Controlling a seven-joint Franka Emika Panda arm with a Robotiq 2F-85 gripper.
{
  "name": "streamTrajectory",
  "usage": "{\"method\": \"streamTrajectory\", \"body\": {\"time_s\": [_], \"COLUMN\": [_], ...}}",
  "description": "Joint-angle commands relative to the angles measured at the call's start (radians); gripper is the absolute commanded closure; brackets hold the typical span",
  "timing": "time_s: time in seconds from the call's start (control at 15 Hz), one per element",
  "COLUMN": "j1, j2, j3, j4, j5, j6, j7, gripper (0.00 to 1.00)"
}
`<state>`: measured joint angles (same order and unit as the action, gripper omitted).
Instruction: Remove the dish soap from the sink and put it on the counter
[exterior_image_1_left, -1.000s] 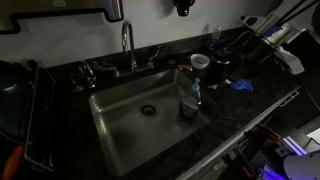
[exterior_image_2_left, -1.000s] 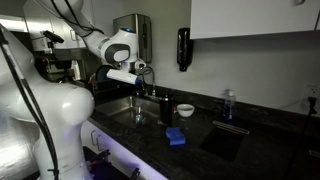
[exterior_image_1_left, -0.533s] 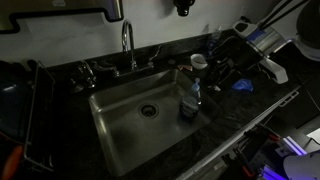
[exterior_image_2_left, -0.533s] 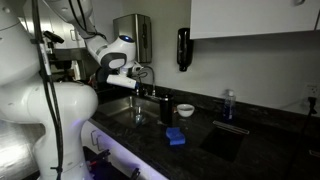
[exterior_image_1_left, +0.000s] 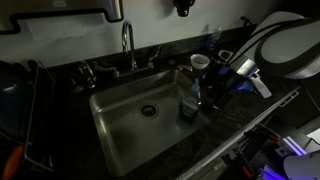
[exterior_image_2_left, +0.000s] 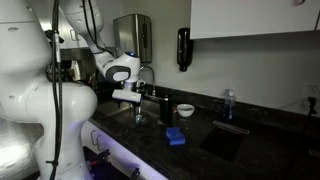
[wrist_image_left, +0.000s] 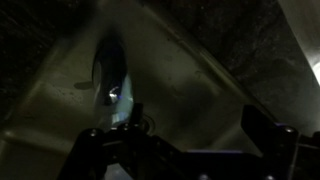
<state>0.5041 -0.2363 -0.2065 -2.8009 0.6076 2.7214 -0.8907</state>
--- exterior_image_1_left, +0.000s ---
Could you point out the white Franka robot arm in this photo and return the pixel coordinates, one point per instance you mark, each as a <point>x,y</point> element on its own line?
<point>290,50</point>

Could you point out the clear glass cup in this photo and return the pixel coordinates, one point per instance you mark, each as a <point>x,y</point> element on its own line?
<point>84,77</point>

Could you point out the steel paper towel dispenser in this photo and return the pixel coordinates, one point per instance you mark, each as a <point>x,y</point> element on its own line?
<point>115,10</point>

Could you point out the blue liquid soap bottle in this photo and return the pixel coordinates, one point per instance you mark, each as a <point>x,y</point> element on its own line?
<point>214,40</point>

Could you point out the black tumbler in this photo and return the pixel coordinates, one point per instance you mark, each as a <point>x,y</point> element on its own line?
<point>210,95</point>

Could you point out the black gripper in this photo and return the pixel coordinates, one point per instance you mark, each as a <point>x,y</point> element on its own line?
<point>230,76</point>

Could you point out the red black hand tool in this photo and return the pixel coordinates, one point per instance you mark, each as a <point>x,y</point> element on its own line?
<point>245,163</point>
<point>263,132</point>

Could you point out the stainless steel sink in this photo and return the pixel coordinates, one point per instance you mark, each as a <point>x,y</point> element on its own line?
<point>133,133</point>

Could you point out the dark blue plate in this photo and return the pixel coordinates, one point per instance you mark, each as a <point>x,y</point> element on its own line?
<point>13,100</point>

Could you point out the white ceramic bowl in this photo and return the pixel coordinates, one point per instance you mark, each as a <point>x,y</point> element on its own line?
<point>200,61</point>

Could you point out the black dish rack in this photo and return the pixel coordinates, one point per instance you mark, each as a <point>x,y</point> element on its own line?
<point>40,116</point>

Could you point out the chrome faucet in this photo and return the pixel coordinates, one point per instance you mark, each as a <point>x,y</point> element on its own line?
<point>128,36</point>

